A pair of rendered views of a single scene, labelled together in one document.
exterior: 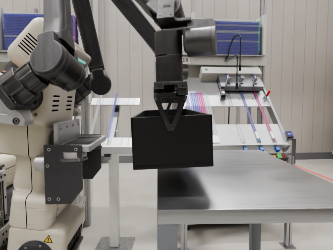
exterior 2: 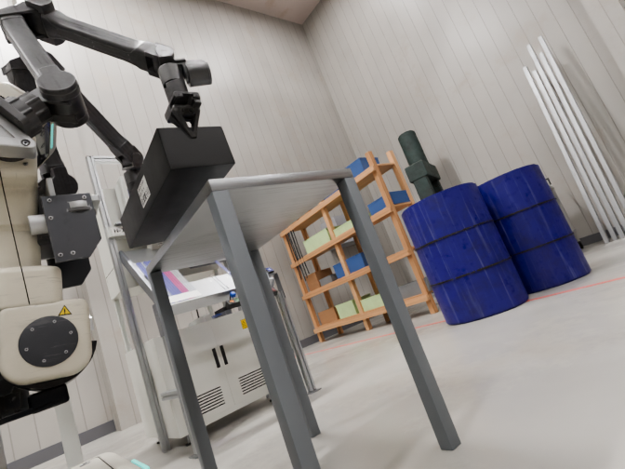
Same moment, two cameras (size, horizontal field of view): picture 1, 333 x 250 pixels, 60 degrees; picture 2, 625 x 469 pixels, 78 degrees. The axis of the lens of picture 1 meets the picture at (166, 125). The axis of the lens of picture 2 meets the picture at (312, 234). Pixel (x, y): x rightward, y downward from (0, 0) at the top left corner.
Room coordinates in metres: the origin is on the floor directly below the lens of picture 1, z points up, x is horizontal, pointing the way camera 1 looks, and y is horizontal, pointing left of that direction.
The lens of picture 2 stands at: (-0.22, 0.37, 0.44)
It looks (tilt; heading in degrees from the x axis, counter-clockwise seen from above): 11 degrees up; 323
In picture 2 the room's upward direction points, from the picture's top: 20 degrees counter-clockwise
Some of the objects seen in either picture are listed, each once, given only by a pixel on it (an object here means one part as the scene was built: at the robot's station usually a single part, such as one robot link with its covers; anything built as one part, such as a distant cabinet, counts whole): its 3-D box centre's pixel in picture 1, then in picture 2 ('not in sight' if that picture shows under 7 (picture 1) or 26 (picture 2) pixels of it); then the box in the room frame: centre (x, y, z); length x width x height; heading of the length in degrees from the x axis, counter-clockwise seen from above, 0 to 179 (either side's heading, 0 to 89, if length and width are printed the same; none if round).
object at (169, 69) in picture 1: (169, 74); (179, 98); (0.61, -0.01, 1.06); 0.10 x 0.07 x 0.07; 2
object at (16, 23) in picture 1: (42, 34); not in sight; (2.25, 0.95, 1.52); 0.51 x 0.13 x 0.27; 96
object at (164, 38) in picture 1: (171, 44); (174, 77); (0.61, -0.01, 1.13); 0.07 x 0.06 x 0.07; 76
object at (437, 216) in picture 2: not in sight; (493, 241); (1.53, -2.65, 0.48); 1.30 x 0.80 x 0.96; 87
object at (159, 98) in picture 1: (170, 108); (186, 124); (0.62, -0.01, 0.99); 0.07 x 0.07 x 0.09; 2
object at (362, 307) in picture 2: not in sight; (352, 253); (3.70, -3.07, 1.00); 2.24 x 0.59 x 2.00; 5
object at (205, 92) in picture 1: (221, 146); (201, 320); (2.35, -0.45, 0.65); 1.01 x 0.73 x 1.29; 6
